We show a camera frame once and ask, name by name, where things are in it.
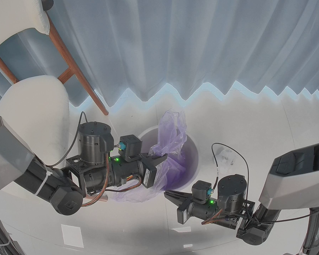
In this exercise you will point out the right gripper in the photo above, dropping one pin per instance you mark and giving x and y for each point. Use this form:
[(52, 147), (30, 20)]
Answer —
[(202, 211)]

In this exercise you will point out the pale blue curtain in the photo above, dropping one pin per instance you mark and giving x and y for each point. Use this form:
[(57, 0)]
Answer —
[(175, 36)]

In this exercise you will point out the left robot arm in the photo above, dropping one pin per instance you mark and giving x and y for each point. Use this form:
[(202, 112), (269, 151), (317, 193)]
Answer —
[(13, 155)]

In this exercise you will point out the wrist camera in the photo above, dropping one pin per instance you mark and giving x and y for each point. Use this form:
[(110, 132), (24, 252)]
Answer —
[(200, 190), (130, 145)]

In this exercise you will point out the purple plastic bag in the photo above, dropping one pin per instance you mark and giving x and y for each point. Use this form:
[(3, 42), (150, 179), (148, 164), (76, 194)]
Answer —
[(175, 131)]

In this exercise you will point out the white trash bin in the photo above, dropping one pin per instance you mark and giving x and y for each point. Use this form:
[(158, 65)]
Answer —
[(194, 158)]

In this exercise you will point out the crumpled white paper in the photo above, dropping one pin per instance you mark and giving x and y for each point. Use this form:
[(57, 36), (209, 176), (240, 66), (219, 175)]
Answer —
[(226, 159)]

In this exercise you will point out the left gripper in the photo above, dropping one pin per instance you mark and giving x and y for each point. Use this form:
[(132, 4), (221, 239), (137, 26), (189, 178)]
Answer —
[(127, 173)]

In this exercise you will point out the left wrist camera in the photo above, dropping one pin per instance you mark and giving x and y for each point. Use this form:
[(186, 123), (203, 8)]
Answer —
[(130, 145)]

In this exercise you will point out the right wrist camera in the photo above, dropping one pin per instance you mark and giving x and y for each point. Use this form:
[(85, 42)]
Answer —
[(200, 190)]

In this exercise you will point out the white cushioned wooden chair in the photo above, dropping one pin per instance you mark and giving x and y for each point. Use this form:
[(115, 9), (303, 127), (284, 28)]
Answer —
[(32, 110)]

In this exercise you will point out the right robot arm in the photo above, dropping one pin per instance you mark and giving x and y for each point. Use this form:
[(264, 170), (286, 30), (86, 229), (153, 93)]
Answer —
[(292, 169)]

